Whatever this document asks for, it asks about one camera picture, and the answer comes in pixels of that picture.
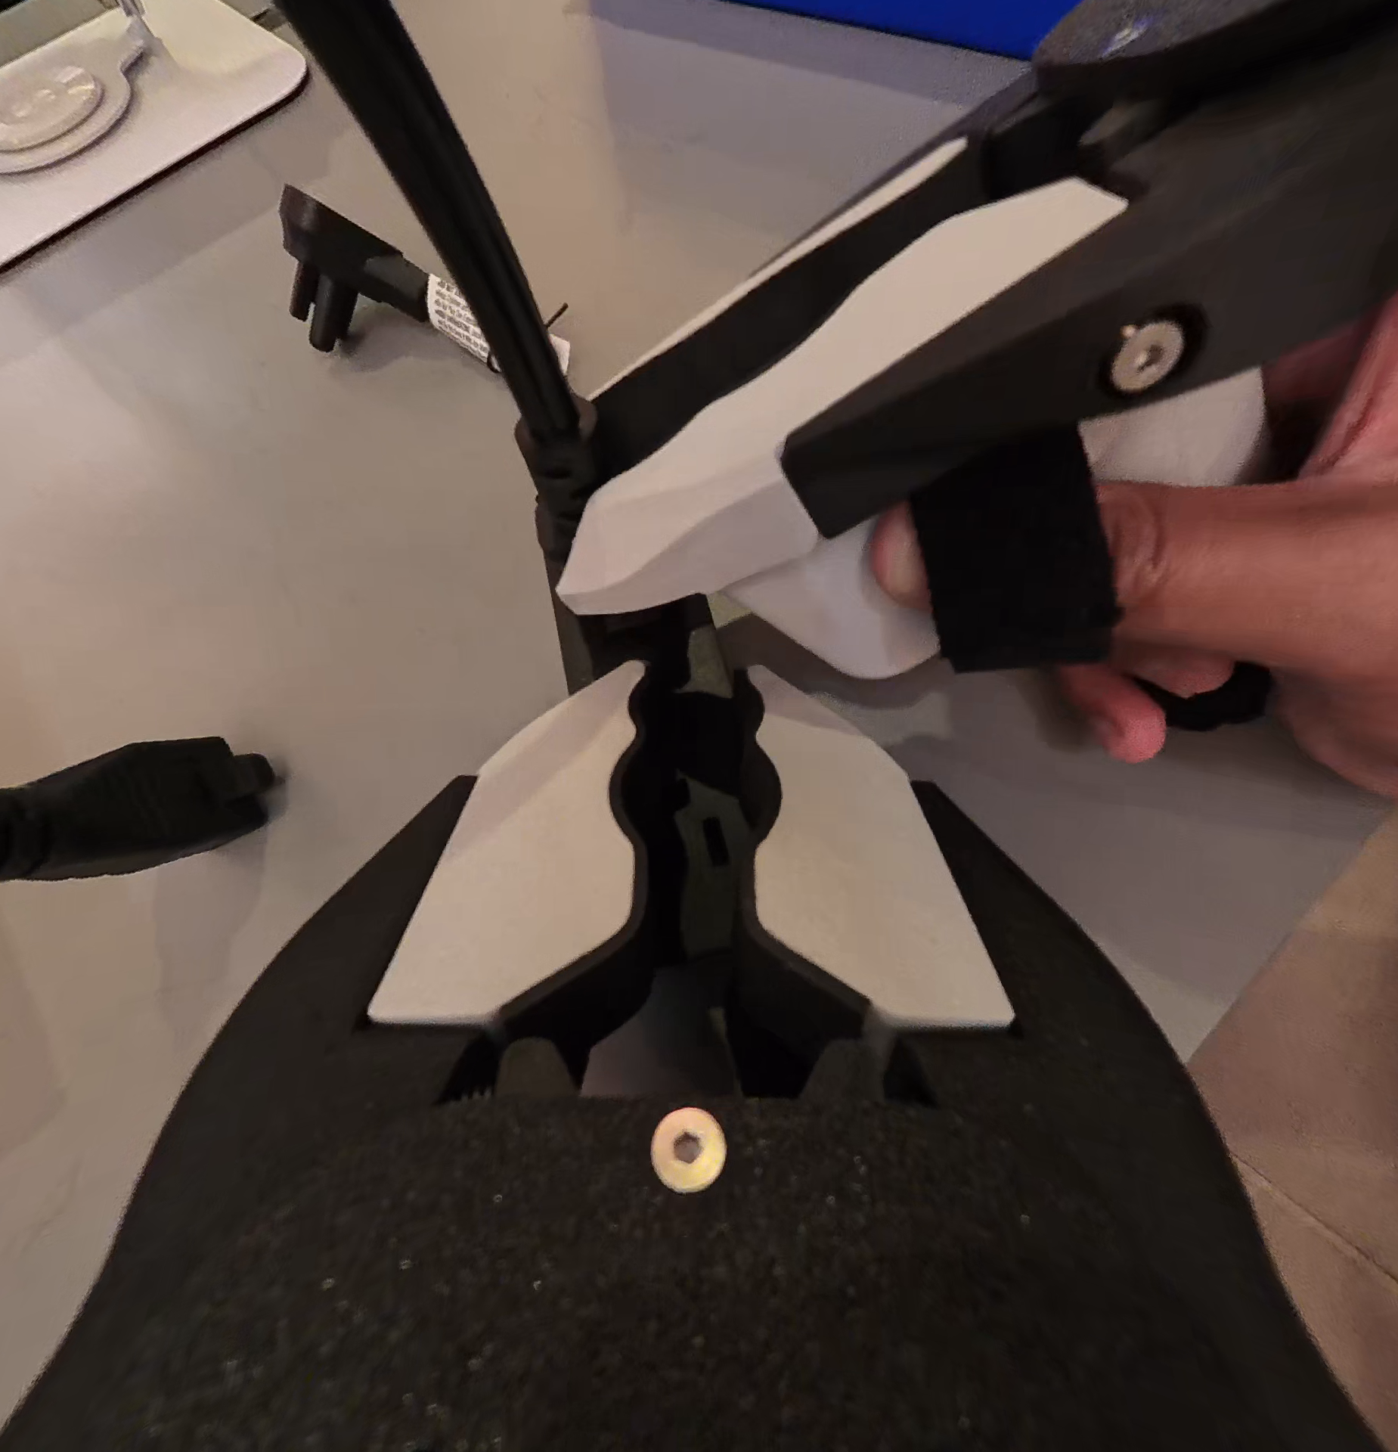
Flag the black three-prong plug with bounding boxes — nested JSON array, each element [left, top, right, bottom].
[[279, 184, 575, 375]]

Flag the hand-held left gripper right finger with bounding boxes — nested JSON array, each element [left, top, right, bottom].
[[735, 667, 1015, 1067]]

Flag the clear round disc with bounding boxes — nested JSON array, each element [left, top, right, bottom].
[[0, 0, 156, 176]]

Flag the white rectangular stand base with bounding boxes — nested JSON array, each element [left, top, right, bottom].
[[0, 0, 309, 284]]

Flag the person's tan trousers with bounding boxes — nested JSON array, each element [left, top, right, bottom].
[[1187, 793, 1398, 1452]]

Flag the black power cord with socket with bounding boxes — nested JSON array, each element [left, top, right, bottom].
[[273, 0, 785, 977]]

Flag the blue panel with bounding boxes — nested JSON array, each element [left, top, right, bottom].
[[744, 0, 1091, 58]]

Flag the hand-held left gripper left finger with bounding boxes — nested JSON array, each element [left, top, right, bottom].
[[367, 661, 660, 1056]]

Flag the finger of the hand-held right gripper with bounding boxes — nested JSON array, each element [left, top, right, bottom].
[[557, 179, 1132, 621], [585, 137, 984, 490]]

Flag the black ribbed cord connector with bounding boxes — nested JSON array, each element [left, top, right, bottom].
[[0, 737, 280, 886]]

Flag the person's right hand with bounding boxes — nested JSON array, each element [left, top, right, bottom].
[[874, 260, 1398, 806]]

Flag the grey desk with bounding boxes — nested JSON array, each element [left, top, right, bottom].
[[0, 0, 1398, 1061]]

